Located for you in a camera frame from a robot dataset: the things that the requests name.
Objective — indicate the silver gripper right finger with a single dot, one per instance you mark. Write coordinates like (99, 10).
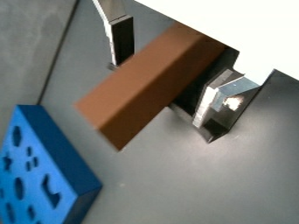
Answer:
(224, 98)

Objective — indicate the brown arch bar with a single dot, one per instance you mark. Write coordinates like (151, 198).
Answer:
(131, 96)

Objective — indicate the black curved fixture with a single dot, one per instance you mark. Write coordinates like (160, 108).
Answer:
(186, 102)

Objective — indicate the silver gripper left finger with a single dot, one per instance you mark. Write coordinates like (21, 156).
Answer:
(119, 29)

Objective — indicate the blue foam shape board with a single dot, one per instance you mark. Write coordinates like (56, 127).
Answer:
(47, 185)

